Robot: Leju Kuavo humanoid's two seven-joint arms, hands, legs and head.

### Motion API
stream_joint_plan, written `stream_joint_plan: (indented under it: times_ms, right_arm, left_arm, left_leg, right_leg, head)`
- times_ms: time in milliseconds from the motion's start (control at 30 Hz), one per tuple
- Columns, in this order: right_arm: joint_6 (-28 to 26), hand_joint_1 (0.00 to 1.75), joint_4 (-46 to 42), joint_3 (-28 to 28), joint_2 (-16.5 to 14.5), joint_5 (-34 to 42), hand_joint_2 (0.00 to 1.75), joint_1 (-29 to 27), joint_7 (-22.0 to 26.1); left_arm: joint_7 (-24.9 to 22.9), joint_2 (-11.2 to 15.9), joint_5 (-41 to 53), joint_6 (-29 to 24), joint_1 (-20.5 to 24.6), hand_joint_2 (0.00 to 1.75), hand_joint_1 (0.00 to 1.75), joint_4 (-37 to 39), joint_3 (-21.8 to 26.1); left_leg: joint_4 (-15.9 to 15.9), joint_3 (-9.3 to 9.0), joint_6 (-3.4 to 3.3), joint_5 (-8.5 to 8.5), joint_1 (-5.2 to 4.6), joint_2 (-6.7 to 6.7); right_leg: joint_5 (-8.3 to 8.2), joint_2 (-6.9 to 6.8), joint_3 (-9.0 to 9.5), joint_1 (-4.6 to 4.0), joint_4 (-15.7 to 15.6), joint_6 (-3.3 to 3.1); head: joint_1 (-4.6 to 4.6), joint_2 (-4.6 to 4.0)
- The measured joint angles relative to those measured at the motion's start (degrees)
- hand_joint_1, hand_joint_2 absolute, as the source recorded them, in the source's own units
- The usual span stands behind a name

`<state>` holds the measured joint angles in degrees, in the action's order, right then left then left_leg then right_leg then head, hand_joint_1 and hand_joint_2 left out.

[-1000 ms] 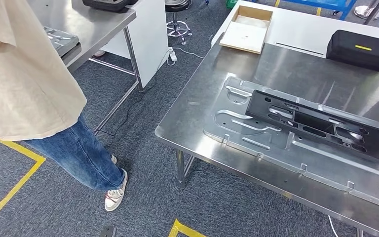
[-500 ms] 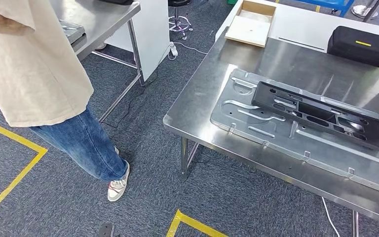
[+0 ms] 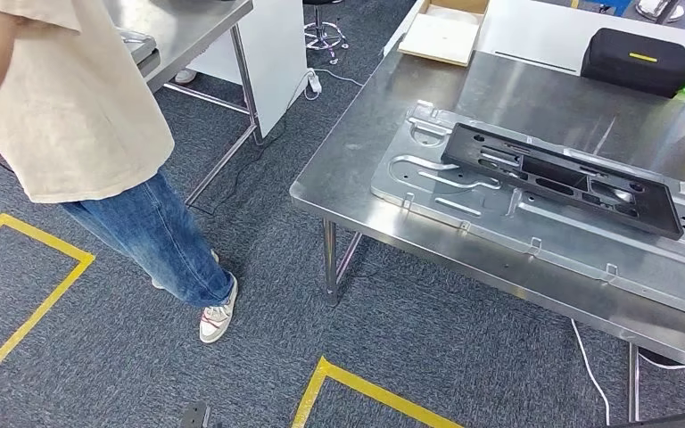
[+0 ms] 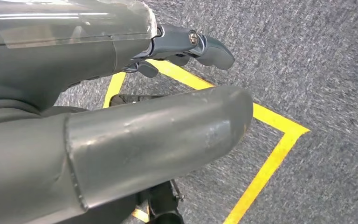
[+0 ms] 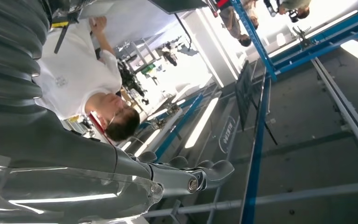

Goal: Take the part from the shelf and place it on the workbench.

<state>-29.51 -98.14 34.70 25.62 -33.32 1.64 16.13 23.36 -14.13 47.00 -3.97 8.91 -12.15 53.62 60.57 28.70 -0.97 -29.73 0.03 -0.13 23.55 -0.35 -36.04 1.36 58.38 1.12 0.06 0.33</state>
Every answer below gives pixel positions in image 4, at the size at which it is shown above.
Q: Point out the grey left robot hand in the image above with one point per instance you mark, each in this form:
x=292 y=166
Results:
x=120 y=145

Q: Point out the black robot foot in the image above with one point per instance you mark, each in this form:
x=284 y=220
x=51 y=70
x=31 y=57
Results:
x=163 y=204

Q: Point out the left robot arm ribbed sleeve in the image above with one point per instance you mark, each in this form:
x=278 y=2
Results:
x=9 y=112

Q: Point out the yellow floor tape square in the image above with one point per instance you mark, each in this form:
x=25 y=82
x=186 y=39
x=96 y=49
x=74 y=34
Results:
x=276 y=160

